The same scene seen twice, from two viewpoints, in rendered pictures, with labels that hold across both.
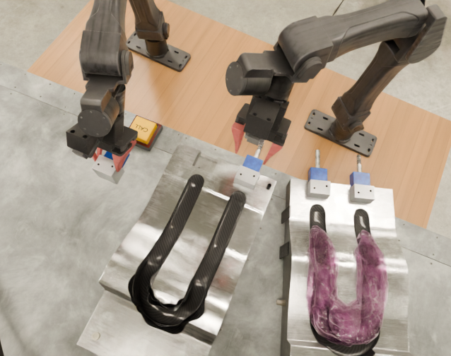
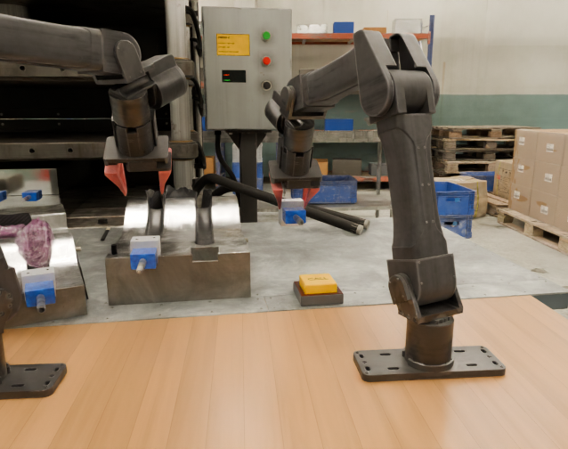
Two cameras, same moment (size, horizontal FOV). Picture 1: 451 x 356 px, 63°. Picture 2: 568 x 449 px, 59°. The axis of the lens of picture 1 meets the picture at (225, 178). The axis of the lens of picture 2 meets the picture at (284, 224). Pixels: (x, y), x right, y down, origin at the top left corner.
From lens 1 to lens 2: 139 cm
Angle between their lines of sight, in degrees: 97
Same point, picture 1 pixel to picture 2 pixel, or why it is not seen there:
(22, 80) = (515, 288)
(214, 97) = (261, 351)
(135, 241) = (228, 211)
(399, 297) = not seen: outside the picture
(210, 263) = (155, 223)
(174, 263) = (186, 210)
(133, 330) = not seen: hidden behind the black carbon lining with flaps
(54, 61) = (524, 309)
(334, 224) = not seen: hidden behind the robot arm
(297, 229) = (66, 260)
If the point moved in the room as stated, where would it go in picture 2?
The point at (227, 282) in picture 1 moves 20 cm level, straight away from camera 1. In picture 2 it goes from (133, 214) to (116, 236)
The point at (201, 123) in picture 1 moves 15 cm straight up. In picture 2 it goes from (254, 324) to (252, 238)
